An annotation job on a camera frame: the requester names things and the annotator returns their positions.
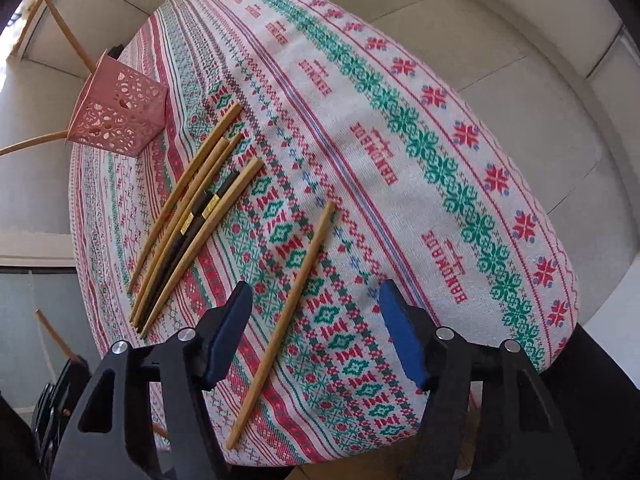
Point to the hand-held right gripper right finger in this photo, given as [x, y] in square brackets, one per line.
[400, 340]

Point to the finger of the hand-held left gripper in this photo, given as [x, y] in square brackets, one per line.
[77, 375]

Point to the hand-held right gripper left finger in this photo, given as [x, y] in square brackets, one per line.
[230, 330]

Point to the wooden chopstick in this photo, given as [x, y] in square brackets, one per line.
[287, 310]
[30, 144]
[231, 152]
[70, 32]
[216, 155]
[235, 192]
[221, 132]
[55, 335]

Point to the black chopstick with gold band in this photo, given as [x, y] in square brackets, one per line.
[226, 187]
[199, 205]

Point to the pink perforated plastic basket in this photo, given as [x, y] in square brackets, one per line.
[125, 110]

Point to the patterned red green tablecloth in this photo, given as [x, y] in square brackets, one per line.
[400, 160]

